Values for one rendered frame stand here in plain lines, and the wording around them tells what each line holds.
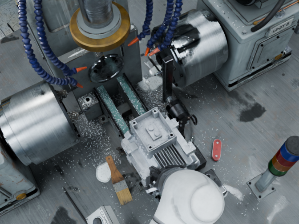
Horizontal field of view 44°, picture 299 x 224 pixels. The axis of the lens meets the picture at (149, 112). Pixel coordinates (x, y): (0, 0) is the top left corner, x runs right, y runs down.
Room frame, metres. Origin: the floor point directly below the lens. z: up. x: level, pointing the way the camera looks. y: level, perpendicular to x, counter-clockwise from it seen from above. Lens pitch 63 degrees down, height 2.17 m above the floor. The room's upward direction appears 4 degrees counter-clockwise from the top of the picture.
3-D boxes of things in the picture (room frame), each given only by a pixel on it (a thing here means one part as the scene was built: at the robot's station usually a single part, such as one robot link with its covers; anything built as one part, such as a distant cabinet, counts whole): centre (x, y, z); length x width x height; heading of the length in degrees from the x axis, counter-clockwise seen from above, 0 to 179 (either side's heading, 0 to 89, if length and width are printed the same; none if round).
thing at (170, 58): (0.65, -0.07, 1.12); 0.04 x 0.03 x 0.26; 26
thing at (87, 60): (0.84, 0.18, 0.97); 0.30 x 0.11 x 0.34; 116
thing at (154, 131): (0.47, -0.01, 1.11); 0.12 x 0.11 x 0.07; 27
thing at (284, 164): (0.35, -0.40, 1.14); 0.06 x 0.06 x 0.04
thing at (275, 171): (0.35, -0.40, 1.05); 0.06 x 0.06 x 0.04
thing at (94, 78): (0.79, 0.15, 1.01); 0.15 x 0.02 x 0.15; 116
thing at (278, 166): (0.35, -0.40, 1.10); 0.06 x 0.06 x 0.04
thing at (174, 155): (0.43, -0.02, 1.01); 0.20 x 0.19 x 0.19; 27
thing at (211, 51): (0.85, -0.19, 1.04); 0.41 x 0.25 x 0.25; 116
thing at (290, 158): (0.35, -0.40, 1.19); 0.06 x 0.06 x 0.04
